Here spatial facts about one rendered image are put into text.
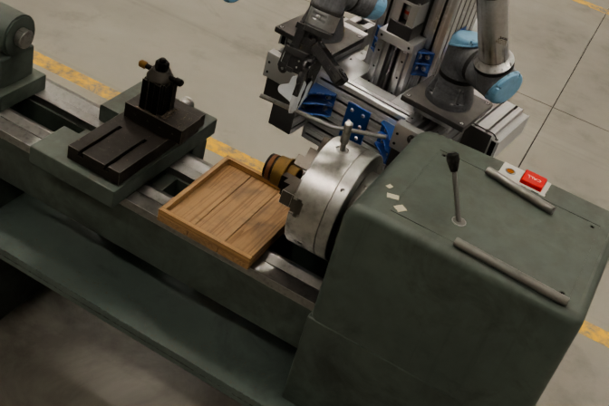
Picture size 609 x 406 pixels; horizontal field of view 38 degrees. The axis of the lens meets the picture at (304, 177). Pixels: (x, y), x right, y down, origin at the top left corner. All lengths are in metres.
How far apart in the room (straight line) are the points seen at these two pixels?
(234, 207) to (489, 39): 0.86
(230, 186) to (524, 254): 0.94
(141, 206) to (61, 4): 2.97
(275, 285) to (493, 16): 0.93
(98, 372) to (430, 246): 1.55
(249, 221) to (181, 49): 2.68
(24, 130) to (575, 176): 3.21
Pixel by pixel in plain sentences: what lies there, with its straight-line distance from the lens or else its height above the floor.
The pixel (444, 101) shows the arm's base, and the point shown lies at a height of 1.19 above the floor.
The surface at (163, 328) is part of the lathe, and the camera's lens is 2.69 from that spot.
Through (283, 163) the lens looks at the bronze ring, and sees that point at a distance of 2.41.
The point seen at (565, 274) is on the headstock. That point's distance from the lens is 2.17.
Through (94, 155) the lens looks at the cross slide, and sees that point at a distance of 2.56.
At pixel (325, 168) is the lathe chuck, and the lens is 2.27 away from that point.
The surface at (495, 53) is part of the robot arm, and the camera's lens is 2.58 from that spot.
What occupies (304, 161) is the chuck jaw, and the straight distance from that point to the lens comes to 2.42.
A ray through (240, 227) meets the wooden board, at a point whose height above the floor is 0.88.
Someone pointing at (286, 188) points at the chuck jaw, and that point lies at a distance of 2.31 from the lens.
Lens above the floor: 2.49
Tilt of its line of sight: 35 degrees down
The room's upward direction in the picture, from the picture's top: 16 degrees clockwise
